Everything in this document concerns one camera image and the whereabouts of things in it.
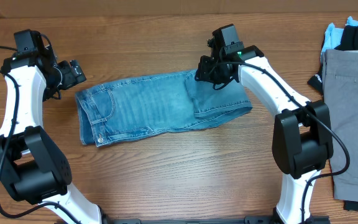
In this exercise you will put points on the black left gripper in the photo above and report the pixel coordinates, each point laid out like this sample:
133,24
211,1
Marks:
71,79

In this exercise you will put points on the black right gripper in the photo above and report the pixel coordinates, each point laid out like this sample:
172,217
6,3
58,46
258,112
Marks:
204,72

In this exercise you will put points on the blue denim jeans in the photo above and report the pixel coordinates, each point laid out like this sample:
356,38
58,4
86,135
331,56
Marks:
140,107

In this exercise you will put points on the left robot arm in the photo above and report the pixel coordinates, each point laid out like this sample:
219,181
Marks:
34,173

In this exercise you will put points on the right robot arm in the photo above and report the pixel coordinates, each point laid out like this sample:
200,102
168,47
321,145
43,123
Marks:
300,147

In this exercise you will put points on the light blue garment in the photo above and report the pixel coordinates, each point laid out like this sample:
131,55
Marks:
333,35

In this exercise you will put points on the grey trousers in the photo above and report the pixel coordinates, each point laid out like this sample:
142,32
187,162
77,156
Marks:
340,93

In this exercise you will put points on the black garment with white print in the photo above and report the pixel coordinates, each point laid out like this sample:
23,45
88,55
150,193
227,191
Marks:
357,37

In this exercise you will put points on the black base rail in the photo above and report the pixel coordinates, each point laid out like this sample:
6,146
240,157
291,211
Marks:
197,221

